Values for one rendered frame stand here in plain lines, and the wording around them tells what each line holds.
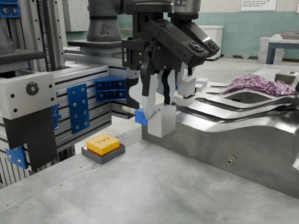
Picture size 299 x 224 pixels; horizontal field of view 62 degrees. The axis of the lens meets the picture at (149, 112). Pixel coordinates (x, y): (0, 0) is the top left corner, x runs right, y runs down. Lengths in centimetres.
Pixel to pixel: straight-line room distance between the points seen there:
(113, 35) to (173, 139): 57
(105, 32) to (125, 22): 838
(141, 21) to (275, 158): 37
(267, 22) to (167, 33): 747
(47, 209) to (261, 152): 43
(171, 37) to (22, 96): 40
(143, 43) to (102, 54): 62
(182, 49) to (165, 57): 6
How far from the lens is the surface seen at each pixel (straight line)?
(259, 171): 58
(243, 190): 56
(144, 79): 45
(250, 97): 91
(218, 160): 60
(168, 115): 50
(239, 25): 797
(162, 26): 46
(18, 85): 66
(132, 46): 48
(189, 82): 78
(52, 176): 61
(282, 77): 139
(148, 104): 47
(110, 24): 108
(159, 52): 46
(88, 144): 65
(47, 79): 70
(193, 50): 42
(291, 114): 58
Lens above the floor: 113
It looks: 21 degrees down
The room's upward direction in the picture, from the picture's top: straight up
